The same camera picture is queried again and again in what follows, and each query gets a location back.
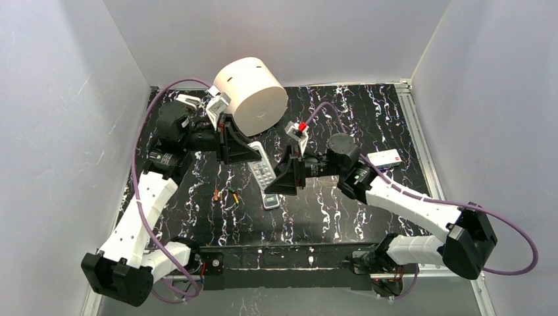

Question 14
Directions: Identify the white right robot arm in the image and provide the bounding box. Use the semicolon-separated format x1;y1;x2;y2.
265;133;497;280

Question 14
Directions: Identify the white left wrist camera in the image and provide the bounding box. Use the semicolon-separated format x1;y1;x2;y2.
205;86;231;130

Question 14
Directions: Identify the small grey remote control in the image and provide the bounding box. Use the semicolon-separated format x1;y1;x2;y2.
261;191;280;211

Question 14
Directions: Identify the green yellow battery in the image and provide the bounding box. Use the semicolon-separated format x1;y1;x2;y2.
226;187;240;205

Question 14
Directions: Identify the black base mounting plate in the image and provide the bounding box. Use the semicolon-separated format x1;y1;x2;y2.
195;243;412;297

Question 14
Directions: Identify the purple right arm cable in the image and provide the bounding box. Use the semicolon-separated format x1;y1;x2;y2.
305;101;539;300

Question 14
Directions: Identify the aluminium frame rail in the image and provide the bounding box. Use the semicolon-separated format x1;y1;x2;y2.
395;78;496;316

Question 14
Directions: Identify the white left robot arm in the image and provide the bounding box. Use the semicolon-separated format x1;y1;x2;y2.
81;101;261;307

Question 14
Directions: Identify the white cylindrical container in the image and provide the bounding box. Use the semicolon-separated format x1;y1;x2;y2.
213;57;288;136

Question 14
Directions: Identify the white stapler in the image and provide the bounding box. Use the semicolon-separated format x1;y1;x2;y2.
175;94;202;109

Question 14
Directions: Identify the white remote control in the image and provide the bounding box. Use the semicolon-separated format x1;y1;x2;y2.
248;141;276;191

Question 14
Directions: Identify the white battery box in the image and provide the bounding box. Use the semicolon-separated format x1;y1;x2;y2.
367;149;402;169

